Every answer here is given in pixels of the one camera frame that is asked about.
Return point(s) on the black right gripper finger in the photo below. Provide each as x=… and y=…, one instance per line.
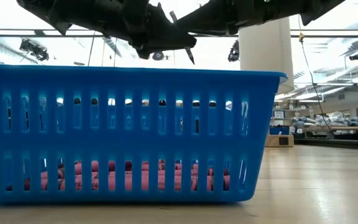
x=210, y=18

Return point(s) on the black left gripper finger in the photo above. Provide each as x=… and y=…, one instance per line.
x=166, y=34

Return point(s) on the grey crayon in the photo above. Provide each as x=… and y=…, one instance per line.
x=190, y=54

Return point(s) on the dark hanging dome fixture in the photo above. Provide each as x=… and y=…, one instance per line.
x=158, y=56

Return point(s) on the dark ceiling track light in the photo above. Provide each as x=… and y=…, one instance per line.
x=234, y=52
x=34, y=49

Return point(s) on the dark ceiling fixture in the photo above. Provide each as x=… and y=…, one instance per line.
x=356, y=56

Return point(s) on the blue slotted plastic basket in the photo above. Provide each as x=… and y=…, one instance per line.
x=135, y=143

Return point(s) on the blue storage bin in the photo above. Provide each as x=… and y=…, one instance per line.
x=279, y=130

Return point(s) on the clear plastic bag pile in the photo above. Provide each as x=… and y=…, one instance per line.
x=334, y=119

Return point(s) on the black aluminium table frame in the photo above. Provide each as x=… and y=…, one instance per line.
x=337, y=144

